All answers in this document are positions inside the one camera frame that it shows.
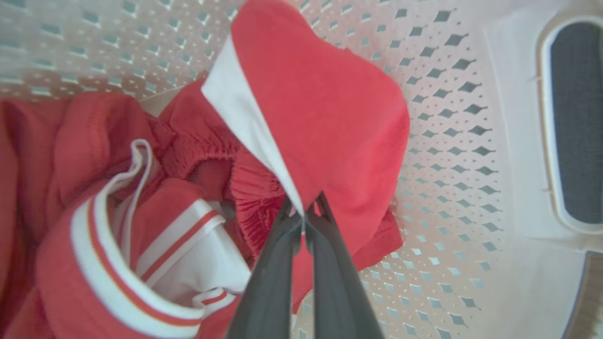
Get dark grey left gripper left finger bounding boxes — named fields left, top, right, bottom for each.
left=226, top=197, right=303, bottom=339

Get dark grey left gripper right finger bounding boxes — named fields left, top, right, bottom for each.
left=305, top=192, right=385, bottom=339

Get red shorts with white stripe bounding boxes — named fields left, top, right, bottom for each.
left=158, top=0, right=411, bottom=314

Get cream perforated plastic laundry basket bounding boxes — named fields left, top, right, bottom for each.
left=0, top=0, right=603, bottom=339

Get red jersey with white trim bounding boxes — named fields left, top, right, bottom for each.
left=0, top=91, right=253, bottom=339

